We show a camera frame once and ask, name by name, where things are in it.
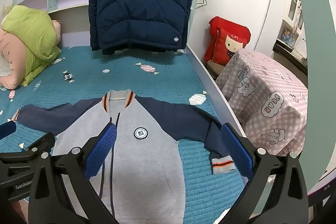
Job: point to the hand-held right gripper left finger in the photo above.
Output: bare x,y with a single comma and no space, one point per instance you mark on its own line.
101,153

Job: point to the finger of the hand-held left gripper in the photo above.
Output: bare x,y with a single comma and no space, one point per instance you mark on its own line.
42,142
7,130

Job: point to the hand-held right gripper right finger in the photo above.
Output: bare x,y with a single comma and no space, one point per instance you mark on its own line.
236,150

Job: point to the grey and navy jacket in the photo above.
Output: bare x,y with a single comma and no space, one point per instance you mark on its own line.
147,161

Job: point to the person's left forearm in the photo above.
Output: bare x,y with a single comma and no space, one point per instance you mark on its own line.
19,209

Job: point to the teal printed bed blanket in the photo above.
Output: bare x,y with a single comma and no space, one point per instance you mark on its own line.
157,82

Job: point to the red gift bag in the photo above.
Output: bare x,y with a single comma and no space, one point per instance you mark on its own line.
228,40

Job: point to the white cabinet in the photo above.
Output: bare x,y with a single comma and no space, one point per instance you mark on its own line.
281,3

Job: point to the navy and yellow puffer jacket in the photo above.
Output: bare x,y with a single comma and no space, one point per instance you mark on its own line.
139,3

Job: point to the teal door frame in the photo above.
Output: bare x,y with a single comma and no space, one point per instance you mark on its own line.
315,56

